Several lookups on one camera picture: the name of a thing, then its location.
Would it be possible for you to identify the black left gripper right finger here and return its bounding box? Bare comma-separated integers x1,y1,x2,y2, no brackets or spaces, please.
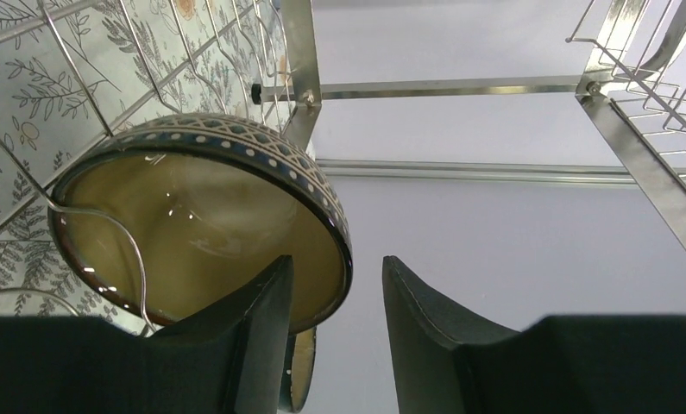
382,256,686,413

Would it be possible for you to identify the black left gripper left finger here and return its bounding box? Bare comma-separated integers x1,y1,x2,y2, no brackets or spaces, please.
0,255,293,413

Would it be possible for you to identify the teal blue bowl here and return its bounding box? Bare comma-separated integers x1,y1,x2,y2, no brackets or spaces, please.
278,328,317,413

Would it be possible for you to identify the dark patterned bowl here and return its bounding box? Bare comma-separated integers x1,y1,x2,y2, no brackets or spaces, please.
47,113,353,334

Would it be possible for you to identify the steel two-tier dish rack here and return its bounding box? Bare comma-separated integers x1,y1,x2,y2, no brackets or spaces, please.
0,0,686,338

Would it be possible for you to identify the floral tablecloth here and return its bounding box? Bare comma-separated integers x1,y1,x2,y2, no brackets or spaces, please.
0,1,291,332

